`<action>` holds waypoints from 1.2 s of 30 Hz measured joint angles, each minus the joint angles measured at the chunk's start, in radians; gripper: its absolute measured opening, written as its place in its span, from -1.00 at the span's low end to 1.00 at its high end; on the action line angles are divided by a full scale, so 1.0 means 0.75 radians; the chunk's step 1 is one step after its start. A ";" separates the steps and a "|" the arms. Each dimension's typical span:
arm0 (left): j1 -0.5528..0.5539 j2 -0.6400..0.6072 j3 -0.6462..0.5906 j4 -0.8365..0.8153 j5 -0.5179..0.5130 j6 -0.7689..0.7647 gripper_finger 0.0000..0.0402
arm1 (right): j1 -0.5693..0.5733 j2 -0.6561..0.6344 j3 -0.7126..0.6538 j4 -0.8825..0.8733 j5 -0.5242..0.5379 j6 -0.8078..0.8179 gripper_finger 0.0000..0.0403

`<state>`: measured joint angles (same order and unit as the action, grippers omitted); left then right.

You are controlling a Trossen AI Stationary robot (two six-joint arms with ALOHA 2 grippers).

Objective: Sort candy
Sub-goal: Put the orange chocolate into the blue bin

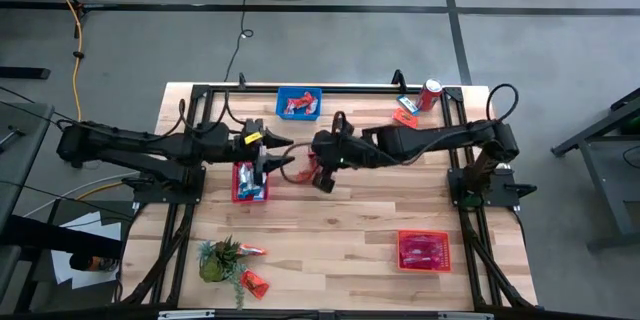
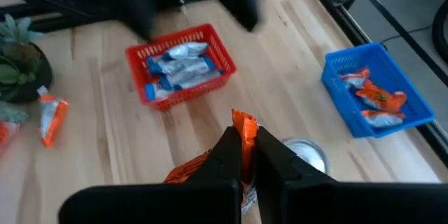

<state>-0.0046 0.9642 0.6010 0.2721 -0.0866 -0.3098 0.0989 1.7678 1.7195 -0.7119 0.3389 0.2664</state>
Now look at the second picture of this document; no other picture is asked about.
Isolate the thick black hose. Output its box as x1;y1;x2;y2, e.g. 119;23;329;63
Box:
430;0;448;64

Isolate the red plastic basket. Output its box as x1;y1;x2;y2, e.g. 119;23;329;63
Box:
125;22;238;112

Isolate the green potted succulent plant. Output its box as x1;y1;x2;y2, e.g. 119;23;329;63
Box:
0;13;55;124

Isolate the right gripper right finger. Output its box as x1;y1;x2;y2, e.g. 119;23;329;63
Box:
254;125;448;224

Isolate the blue white Almond Joy bar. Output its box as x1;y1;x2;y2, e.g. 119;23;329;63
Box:
146;55;217;85
159;69;225;91
161;41;210;61
144;82;185;102

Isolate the thin black floor cable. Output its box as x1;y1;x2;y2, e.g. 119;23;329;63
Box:
379;23;434;46

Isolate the red Coca-Cola can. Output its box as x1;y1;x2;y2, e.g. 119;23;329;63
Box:
281;137;332;176

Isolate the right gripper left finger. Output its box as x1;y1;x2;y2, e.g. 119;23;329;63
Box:
57;125;243;224

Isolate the blue plastic basket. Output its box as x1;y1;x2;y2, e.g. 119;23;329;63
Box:
321;41;437;139

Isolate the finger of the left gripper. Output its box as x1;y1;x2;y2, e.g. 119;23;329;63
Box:
104;0;157;42
213;0;260;33

